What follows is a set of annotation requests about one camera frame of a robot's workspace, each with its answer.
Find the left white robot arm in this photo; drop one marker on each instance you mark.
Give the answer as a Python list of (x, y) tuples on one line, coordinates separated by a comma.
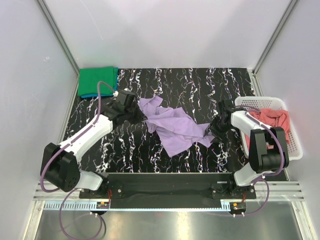
[(60, 162)]

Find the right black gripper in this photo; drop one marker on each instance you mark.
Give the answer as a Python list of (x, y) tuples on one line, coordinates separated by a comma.
[(216, 127)]

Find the aluminium frame rail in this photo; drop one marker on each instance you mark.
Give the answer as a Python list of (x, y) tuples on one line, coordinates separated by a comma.
[(274, 190)]

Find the purple t shirt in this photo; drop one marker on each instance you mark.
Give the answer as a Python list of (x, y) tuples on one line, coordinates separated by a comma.
[(176, 129)]

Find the white plastic laundry basket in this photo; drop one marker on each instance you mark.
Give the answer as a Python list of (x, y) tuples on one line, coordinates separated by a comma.
[(294, 149)]

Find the white slotted cable duct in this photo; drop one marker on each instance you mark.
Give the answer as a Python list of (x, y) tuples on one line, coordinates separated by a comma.
[(119, 205)]

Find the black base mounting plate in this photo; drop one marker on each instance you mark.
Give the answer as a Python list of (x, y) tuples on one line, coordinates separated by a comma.
[(159, 179)]

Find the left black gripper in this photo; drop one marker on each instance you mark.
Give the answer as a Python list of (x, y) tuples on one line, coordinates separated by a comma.
[(135, 114)]

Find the red t shirt in basket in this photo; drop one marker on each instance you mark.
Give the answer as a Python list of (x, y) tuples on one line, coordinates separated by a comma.
[(274, 118)]

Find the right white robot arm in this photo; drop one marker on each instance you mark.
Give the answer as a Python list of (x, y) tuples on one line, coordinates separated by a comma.
[(268, 152)]

